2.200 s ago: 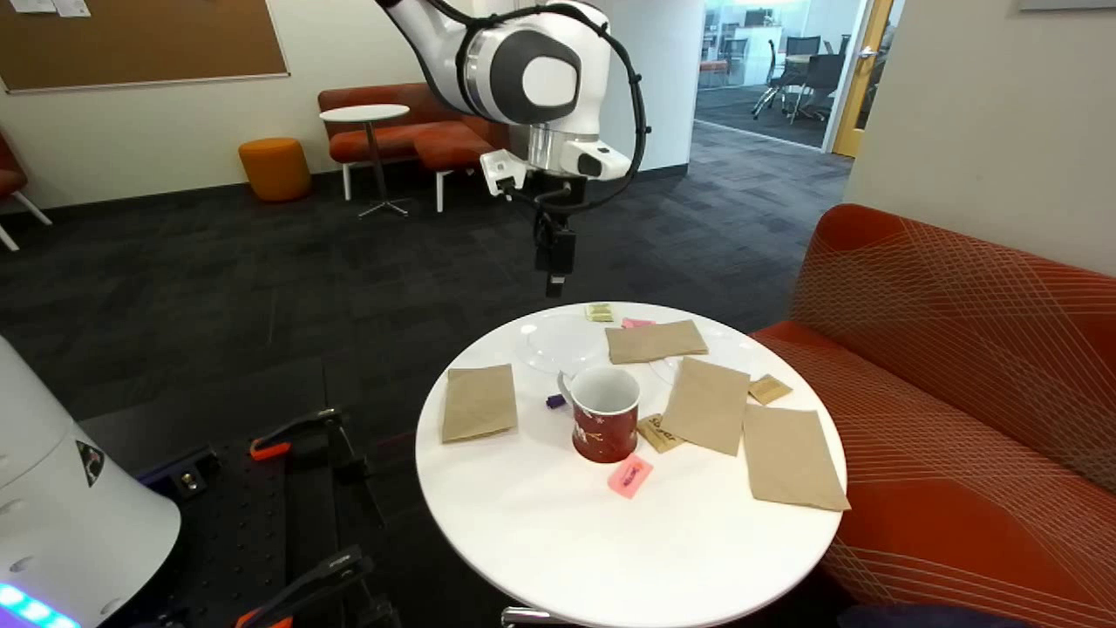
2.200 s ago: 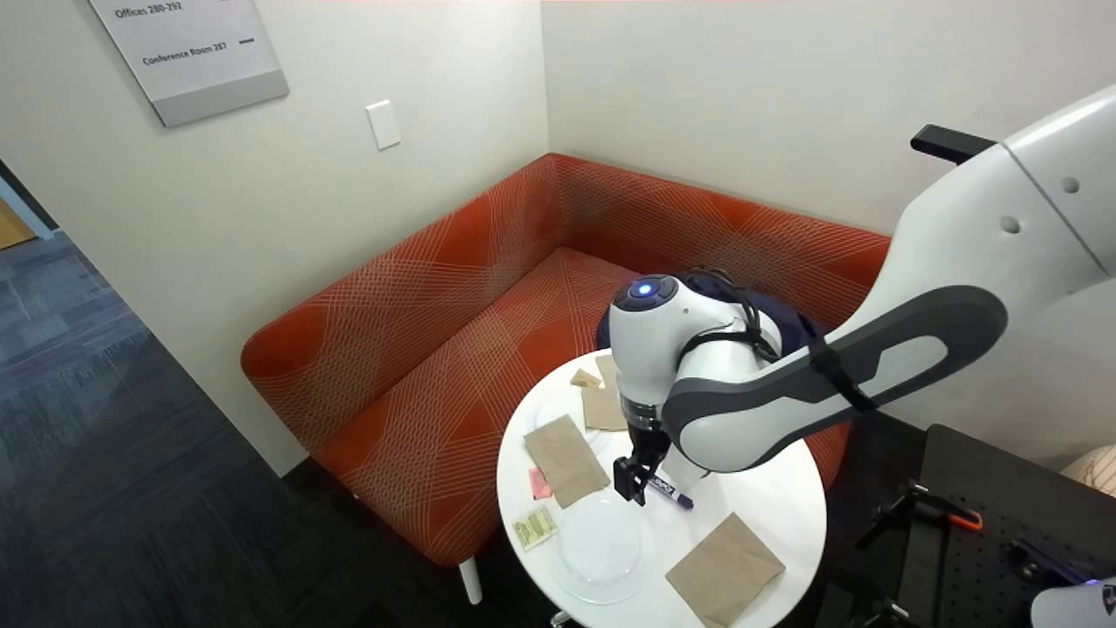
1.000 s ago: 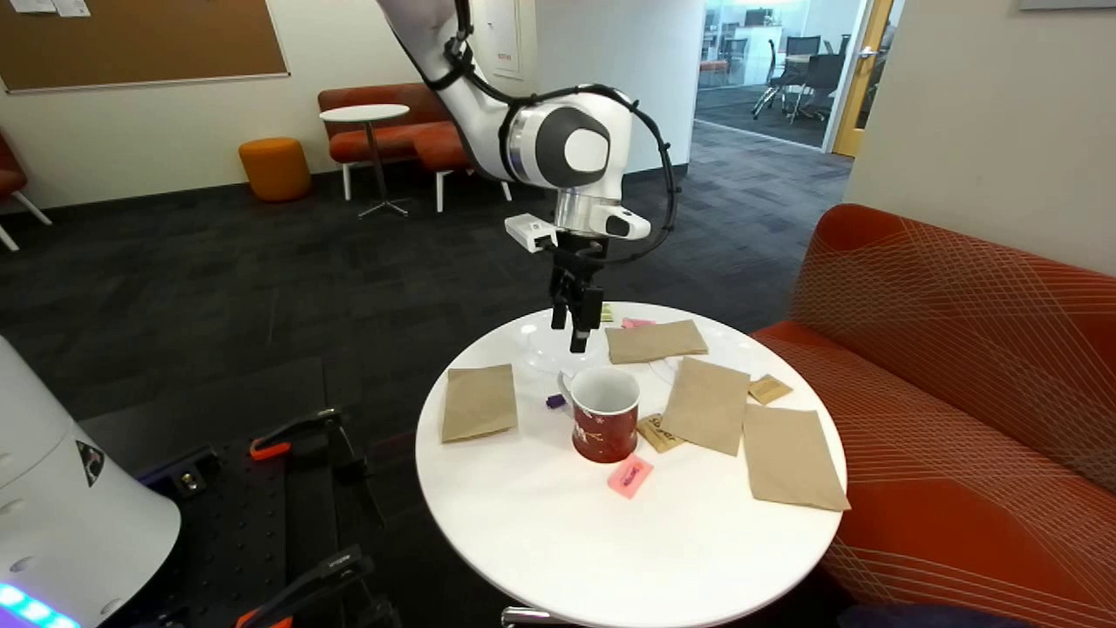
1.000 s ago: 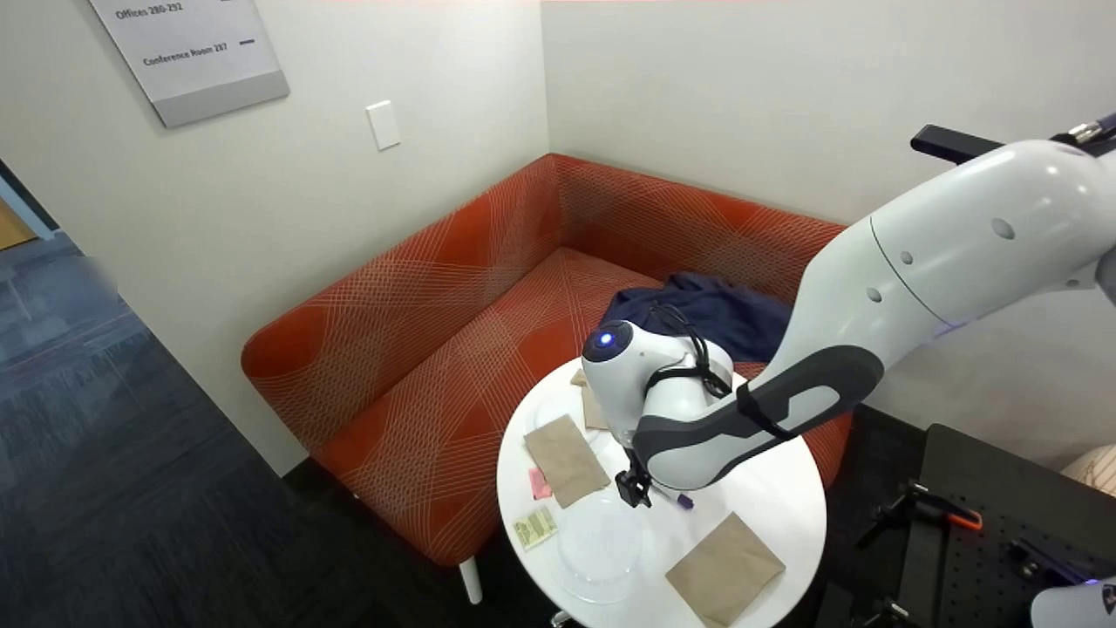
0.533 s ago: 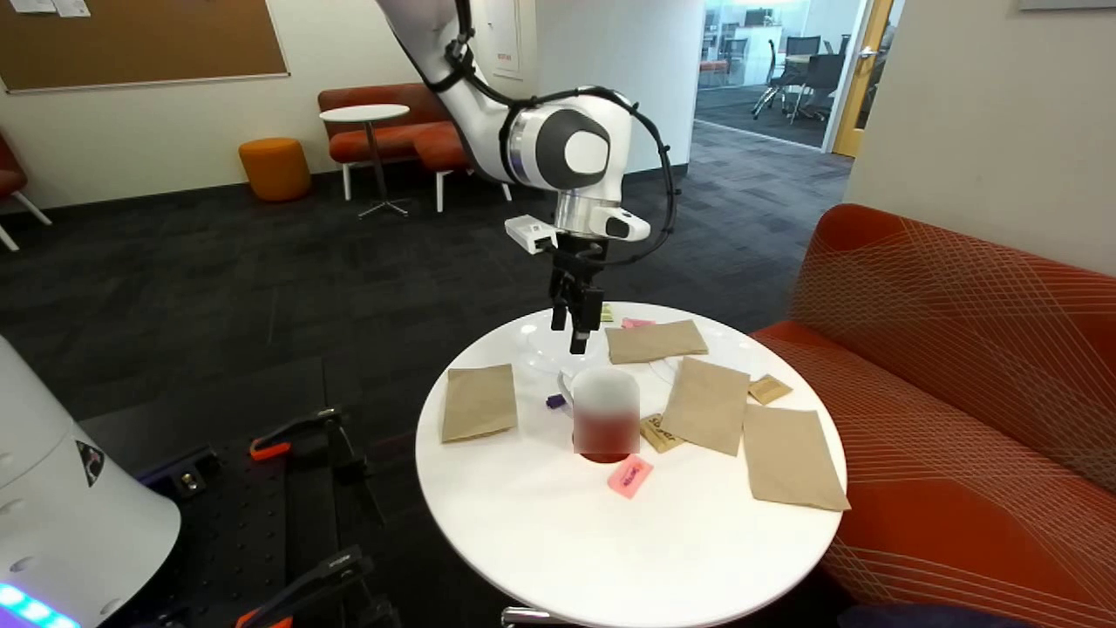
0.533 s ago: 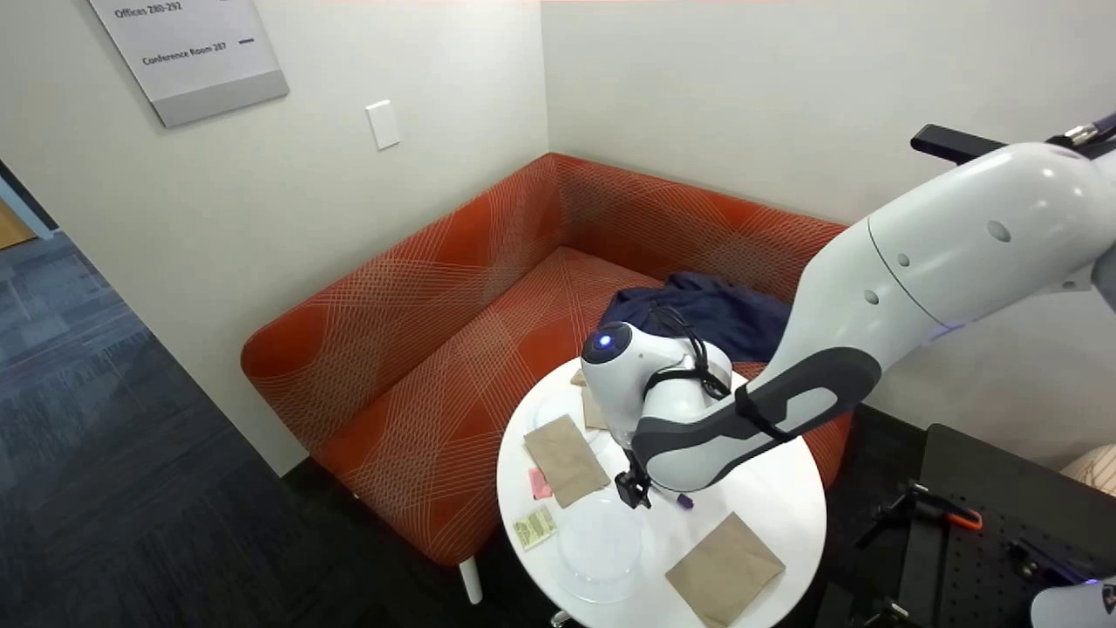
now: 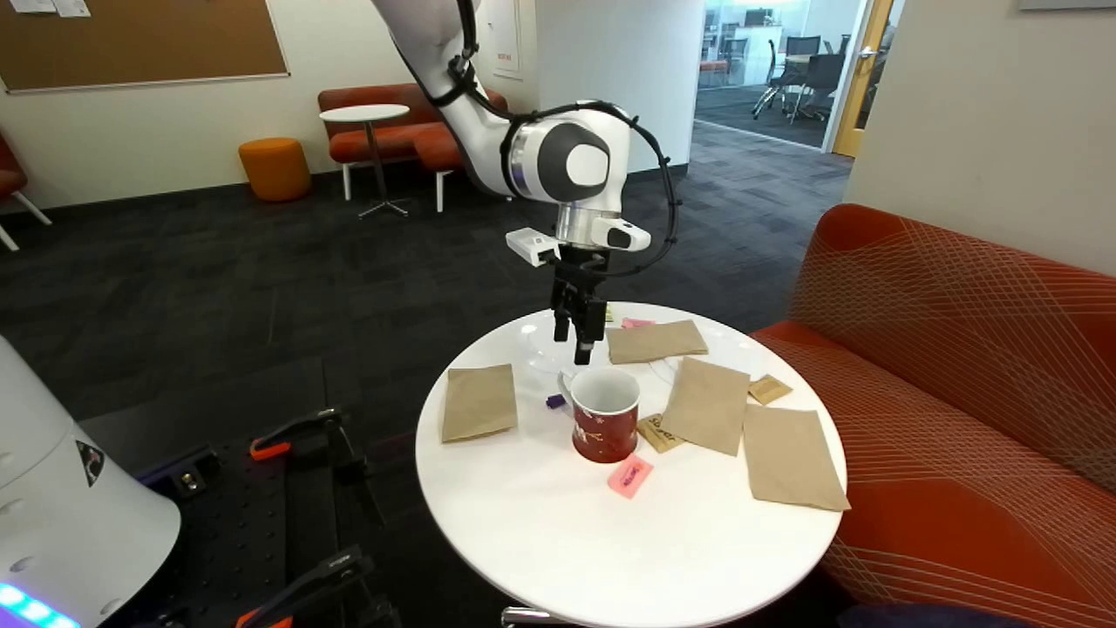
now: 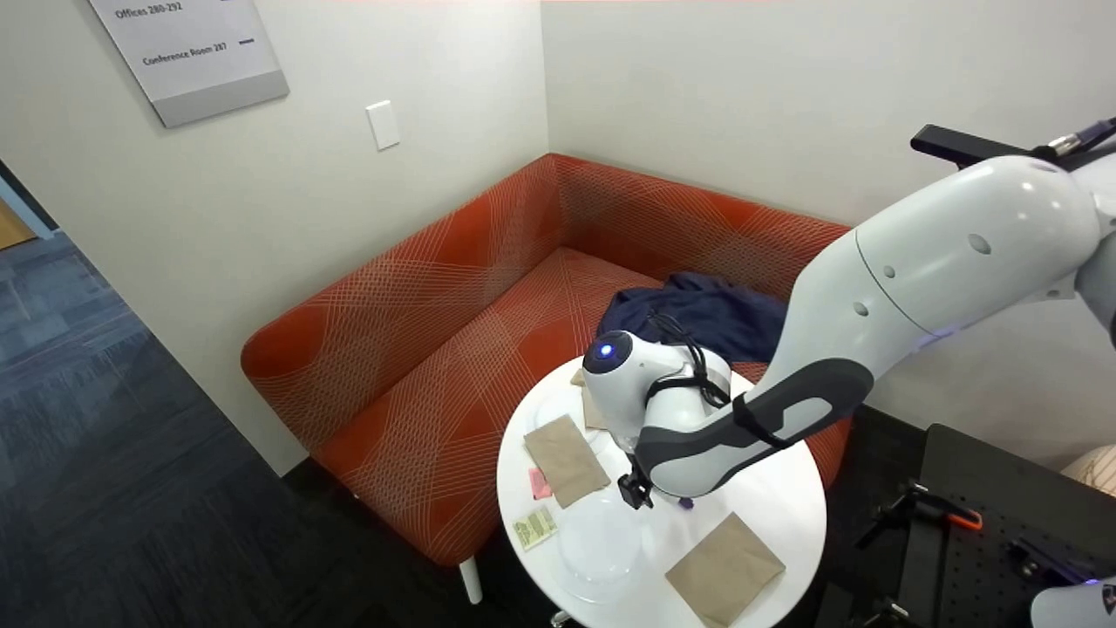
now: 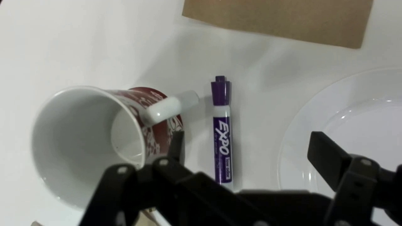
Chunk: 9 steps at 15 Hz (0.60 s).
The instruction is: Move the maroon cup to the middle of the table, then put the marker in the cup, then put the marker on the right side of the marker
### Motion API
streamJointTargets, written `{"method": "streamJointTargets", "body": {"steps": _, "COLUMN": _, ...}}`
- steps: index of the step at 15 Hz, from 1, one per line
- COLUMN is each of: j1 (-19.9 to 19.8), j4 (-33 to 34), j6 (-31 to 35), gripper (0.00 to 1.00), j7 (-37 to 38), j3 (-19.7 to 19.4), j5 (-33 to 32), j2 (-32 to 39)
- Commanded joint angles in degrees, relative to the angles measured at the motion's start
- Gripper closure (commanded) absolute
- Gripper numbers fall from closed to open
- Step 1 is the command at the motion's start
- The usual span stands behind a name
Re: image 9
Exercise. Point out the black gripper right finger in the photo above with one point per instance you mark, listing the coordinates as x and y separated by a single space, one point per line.
364 192

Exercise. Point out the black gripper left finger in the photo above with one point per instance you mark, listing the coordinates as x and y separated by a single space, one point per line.
158 195

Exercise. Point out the purple Expo marker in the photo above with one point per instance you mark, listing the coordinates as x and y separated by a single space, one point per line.
221 141

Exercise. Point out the maroon white ceramic mug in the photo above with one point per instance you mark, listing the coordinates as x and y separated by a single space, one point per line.
76 141

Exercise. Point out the white plate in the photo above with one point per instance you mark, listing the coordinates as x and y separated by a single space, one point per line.
359 113

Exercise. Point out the brown paper napkin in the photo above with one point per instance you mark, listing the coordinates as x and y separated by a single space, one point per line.
277 18

